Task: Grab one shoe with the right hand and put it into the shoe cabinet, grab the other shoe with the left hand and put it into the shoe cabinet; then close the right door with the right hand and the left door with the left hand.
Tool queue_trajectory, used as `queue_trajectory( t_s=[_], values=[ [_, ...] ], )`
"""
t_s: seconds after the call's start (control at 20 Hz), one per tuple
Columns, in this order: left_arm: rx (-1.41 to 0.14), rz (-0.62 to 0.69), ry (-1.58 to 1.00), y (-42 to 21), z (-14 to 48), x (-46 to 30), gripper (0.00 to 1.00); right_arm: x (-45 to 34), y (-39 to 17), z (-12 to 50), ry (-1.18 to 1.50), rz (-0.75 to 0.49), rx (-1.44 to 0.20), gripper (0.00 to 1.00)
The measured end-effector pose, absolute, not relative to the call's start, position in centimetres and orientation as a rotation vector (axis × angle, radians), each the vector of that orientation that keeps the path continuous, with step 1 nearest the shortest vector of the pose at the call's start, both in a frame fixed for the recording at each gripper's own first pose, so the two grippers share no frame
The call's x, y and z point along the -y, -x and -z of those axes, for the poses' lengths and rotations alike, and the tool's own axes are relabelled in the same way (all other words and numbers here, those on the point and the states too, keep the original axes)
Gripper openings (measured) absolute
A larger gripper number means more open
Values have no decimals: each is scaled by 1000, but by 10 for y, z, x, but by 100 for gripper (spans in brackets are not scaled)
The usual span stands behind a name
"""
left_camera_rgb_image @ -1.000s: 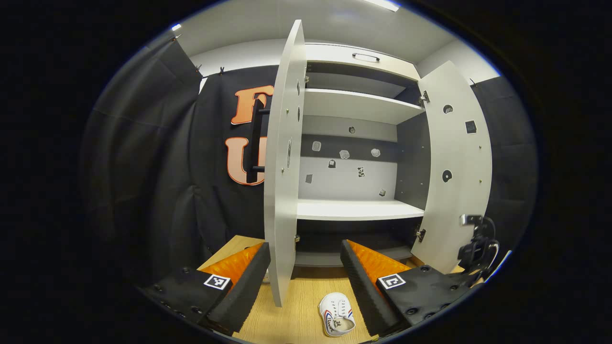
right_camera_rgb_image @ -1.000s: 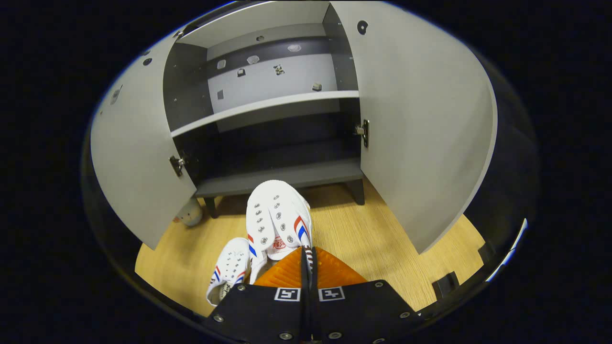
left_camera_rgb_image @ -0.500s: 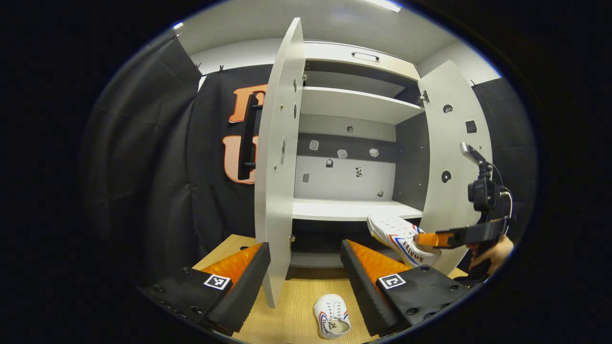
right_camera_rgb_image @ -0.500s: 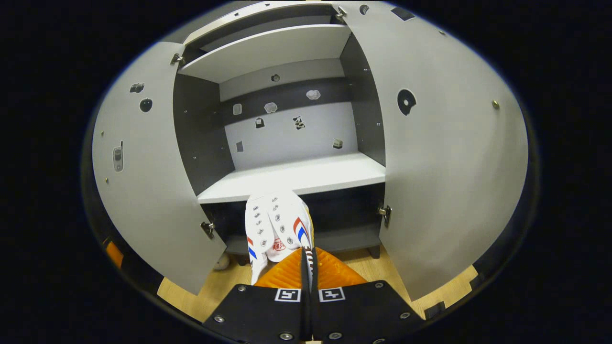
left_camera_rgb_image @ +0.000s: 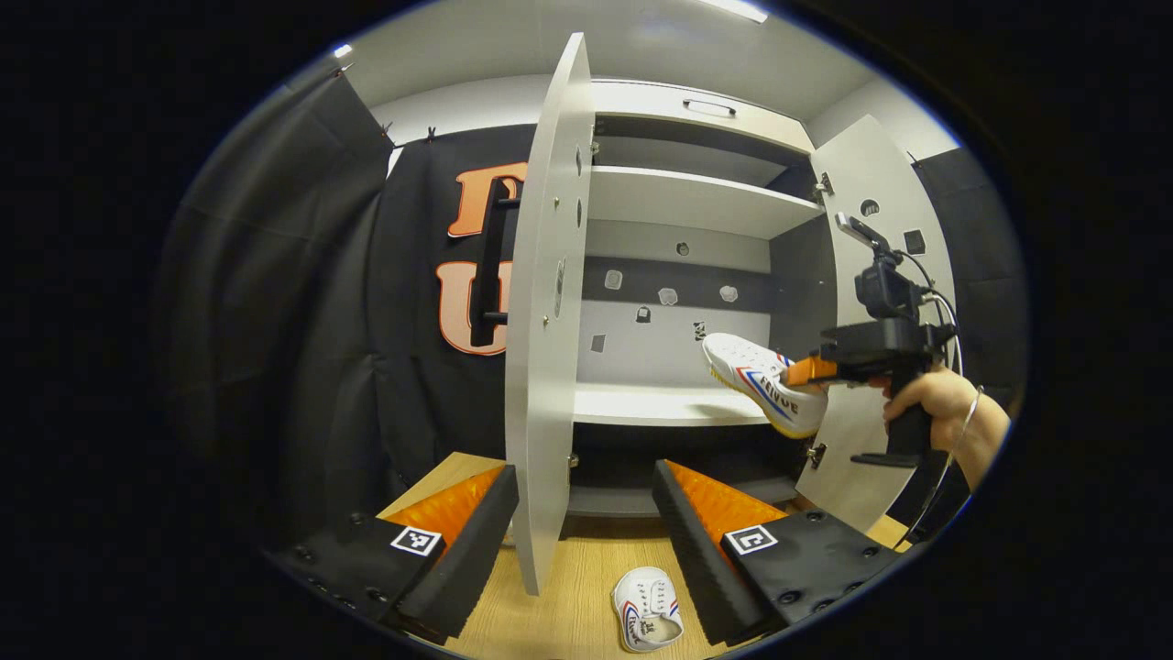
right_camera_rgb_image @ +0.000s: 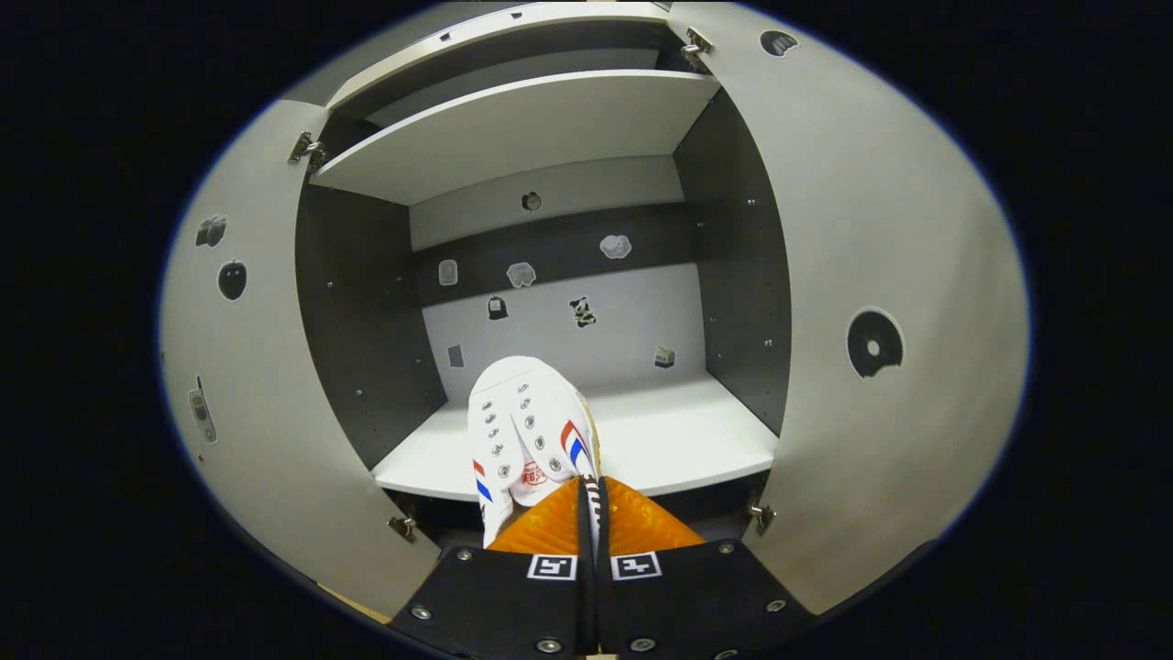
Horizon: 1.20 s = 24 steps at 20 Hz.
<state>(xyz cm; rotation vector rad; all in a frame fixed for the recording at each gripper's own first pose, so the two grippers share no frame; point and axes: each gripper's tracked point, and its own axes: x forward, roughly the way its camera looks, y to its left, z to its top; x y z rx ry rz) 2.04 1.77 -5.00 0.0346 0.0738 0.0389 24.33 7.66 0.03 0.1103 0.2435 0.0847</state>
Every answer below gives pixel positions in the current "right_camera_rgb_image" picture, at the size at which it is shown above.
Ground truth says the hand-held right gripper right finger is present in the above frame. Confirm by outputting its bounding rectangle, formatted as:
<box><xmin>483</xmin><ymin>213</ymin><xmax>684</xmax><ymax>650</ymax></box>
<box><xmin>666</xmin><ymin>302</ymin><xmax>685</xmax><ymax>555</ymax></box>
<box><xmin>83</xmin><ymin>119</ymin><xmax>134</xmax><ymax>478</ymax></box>
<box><xmin>591</xmin><ymin>474</ymin><xmax>821</xmax><ymax>659</ymax></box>

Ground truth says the white shoe cabinet door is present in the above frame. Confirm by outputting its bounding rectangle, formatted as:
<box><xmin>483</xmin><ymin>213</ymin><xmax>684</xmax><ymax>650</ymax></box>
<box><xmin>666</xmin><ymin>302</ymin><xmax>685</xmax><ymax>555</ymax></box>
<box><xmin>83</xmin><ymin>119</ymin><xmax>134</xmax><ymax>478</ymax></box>
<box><xmin>158</xmin><ymin>99</ymin><xmax>443</xmax><ymax>597</ymax></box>
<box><xmin>664</xmin><ymin>0</ymin><xmax>1032</xmax><ymax>617</ymax></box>

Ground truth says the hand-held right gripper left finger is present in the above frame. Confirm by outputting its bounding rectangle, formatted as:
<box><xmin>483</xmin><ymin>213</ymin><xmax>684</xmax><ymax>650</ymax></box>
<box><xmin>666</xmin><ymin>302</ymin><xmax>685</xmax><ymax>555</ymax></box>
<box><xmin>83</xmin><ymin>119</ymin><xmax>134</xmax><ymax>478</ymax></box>
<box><xmin>388</xmin><ymin>474</ymin><xmax>592</xmax><ymax>659</ymax></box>

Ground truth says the white canvas shoe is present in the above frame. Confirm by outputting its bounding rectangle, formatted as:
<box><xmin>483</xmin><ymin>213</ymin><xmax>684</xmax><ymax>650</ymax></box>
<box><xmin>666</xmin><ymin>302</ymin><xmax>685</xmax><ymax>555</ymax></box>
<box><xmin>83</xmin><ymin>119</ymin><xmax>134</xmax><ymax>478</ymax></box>
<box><xmin>467</xmin><ymin>356</ymin><xmax>603</xmax><ymax>551</ymax></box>

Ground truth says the white cabinet drawer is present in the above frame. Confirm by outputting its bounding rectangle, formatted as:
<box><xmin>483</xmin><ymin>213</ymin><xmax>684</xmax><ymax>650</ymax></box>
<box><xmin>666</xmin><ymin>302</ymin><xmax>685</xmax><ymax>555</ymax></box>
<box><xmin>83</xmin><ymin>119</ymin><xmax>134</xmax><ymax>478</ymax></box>
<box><xmin>280</xmin><ymin>0</ymin><xmax>674</xmax><ymax>109</ymax></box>

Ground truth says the white shoe cabinet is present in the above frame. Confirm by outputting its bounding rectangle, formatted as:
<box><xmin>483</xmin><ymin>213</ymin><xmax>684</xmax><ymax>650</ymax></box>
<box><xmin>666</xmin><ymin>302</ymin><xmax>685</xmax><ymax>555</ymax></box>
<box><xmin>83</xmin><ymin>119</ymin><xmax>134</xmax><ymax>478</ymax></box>
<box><xmin>295</xmin><ymin>0</ymin><xmax>794</xmax><ymax>551</ymax></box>

